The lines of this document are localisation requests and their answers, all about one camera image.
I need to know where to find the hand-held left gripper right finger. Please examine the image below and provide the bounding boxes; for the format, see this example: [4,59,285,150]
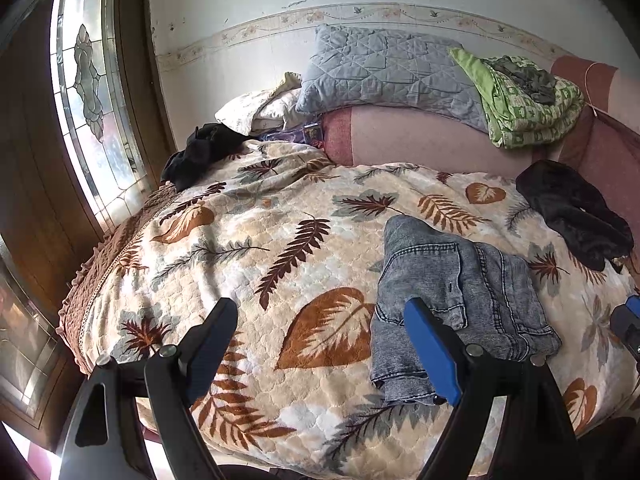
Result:
[404,297,583,480]

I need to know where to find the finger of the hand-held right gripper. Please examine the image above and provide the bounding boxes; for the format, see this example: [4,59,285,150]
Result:
[610,294,640,376]

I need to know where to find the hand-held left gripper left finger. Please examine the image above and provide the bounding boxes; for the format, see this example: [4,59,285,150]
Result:
[55,297,240,480]

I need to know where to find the grey denim pants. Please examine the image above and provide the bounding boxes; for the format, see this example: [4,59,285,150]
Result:
[370,215,563,406]

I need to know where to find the black cloth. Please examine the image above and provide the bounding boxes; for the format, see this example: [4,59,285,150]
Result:
[516,160,635,273]
[161,122,253,192]

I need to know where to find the brown ruffled bedspread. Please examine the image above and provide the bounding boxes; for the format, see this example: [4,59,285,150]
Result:
[56,182,176,361]

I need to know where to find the leaf print blanket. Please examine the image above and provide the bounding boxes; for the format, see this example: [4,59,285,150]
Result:
[80,140,640,476]

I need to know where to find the low stained glass window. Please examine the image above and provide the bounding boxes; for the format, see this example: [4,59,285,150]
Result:
[0,250,58,418]

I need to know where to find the pink sofa backrest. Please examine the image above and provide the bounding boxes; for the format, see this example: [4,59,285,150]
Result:
[320,55,640,221]

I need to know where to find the clear plastic package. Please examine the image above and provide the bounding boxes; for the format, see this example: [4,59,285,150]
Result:
[260,122,326,151]

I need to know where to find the green patterned blanket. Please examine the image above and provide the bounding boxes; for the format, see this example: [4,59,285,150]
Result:
[448,47,585,150]

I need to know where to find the cream floral pillow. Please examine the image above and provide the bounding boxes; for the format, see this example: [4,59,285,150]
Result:
[215,72,303,136]

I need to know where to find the dark grey-green cloth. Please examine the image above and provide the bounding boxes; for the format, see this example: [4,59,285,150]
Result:
[492,56,557,106]

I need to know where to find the grey quilted pillow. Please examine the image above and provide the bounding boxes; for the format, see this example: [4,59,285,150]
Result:
[295,24,488,133]

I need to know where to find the tall stained glass window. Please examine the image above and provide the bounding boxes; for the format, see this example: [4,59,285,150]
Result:
[49,0,151,228]

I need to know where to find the thin beige cord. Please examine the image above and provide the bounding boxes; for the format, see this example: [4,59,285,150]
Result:
[582,61,608,116]

